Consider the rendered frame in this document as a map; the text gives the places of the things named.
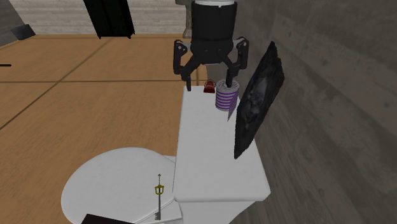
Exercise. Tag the small red object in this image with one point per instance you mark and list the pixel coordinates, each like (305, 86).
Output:
(209, 87)

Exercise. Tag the grey key-shaped toy, yellow guard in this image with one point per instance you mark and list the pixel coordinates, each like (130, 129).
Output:
(159, 201)

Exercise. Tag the black cabinet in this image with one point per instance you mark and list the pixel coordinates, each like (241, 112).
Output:
(108, 17)

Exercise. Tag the purple striped white roll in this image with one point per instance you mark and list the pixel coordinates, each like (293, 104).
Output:
(224, 100)

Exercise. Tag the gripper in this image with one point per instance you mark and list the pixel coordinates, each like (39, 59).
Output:
(214, 28)

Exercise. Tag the black rough slab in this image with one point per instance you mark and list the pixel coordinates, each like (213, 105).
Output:
(259, 99)

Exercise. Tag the grey robot stand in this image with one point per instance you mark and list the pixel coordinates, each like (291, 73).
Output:
(187, 18)

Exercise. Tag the black flat object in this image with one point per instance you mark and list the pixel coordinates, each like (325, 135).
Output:
(105, 220)

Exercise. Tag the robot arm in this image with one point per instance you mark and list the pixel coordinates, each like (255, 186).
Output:
(214, 2)

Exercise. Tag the dark grey flat block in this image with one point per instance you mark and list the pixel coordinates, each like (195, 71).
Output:
(23, 32)

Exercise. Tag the white toilet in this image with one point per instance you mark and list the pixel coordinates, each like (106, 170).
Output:
(211, 161)

